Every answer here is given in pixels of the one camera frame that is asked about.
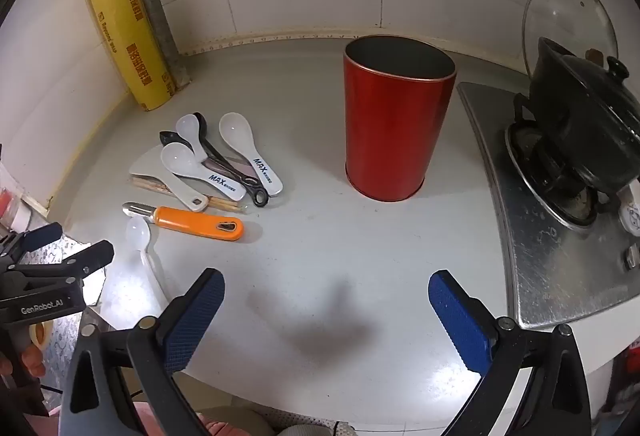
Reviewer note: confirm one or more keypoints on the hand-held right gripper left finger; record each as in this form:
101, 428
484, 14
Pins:
195, 321

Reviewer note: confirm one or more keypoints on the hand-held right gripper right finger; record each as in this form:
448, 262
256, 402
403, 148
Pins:
460, 321

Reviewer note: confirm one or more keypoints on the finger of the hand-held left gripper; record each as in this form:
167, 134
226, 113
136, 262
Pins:
92, 256
42, 233

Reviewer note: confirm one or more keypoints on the translucent plastic spoon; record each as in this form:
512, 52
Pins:
137, 233

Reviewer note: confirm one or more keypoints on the wooden chopsticks pack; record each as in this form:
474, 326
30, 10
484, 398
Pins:
147, 185

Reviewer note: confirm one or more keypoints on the white dotted rice paddle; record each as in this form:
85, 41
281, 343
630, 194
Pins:
145, 164

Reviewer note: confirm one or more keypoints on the plain white ceramic spoon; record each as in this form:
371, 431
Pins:
187, 125

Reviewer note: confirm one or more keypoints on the red metal canister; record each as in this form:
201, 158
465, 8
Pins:
390, 131

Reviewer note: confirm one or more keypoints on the person's left hand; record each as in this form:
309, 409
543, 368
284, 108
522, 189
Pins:
32, 361

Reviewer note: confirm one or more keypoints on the red labelled jar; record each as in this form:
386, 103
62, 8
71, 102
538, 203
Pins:
7, 203

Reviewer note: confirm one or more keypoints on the steel gas stove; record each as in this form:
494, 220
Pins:
545, 276

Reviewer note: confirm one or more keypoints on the black burner grate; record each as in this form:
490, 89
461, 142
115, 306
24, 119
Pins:
550, 176

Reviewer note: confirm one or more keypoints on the grey stove knob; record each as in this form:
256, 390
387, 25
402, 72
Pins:
632, 258

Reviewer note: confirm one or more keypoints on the small white container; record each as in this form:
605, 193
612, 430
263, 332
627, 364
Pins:
631, 216

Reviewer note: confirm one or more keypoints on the black clay pot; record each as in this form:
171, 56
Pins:
565, 116

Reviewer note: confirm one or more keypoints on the yellow cling wrap box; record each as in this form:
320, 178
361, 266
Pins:
120, 16

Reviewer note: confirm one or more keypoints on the glass pot lid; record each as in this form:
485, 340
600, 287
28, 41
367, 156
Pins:
565, 11

